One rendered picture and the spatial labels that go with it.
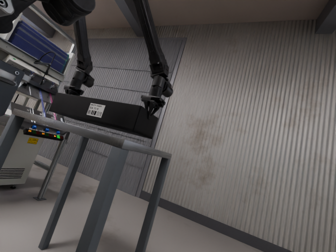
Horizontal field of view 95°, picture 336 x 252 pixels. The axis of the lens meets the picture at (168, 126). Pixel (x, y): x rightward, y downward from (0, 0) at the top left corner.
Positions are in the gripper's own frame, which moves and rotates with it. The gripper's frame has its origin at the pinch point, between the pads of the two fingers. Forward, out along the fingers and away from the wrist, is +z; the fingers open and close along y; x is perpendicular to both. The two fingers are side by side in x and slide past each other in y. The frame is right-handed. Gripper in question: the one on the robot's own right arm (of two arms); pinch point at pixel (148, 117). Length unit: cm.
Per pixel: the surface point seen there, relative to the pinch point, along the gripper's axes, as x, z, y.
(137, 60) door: -176, -154, 173
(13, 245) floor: -11, 92, 74
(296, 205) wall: -189, 34, -121
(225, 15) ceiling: -173, -243, 15
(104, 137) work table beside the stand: 19.9, 13.6, 1.6
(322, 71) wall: -194, -151, -133
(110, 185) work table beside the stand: 20.0, 26.5, -6.3
